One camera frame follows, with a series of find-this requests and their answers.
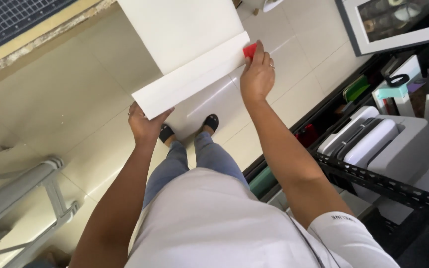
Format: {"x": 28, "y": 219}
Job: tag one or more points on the white upright box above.
{"x": 410, "y": 69}

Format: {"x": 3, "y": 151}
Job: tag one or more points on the person's blue jeans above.
{"x": 207, "y": 156}

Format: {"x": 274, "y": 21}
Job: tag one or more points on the teal tape dispenser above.
{"x": 393, "y": 89}

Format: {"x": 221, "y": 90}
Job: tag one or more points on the green folders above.
{"x": 356, "y": 89}

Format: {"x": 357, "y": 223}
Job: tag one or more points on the person's white shirt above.
{"x": 218, "y": 227}

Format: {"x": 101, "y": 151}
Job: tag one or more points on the grey metal step ladder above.
{"x": 17, "y": 193}

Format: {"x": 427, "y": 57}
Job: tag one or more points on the green vinyl roll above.
{"x": 262, "y": 183}

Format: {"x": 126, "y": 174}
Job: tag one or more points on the person's right black shoe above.
{"x": 211, "y": 121}

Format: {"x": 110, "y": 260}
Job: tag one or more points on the person's right hand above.
{"x": 257, "y": 78}

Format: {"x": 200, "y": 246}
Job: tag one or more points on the red container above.
{"x": 307, "y": 134}

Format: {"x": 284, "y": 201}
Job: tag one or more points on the person's left black shoe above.
{"x": 166, "y": 132}

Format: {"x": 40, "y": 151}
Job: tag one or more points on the white glass-door cabinet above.
{"x": 385, "y": 41}

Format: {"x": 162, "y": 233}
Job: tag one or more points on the white and grey printer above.
{"x": 385, "y": 145}

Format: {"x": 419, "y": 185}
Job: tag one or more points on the large white vinyl sheet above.
{"x": 184, "y": 48}

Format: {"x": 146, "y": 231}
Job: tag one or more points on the person's left hand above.
{"x": 144, "y": 128}

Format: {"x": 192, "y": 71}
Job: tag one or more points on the red plastic squeegee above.
{"x": 250, "y": 50}

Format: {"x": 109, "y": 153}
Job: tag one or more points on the person's black shoe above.
{"x": 166, "y": 132}
{"x": 211, "y": 121}

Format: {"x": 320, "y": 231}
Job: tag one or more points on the black metal rack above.
{"x": 378, "y": 182}

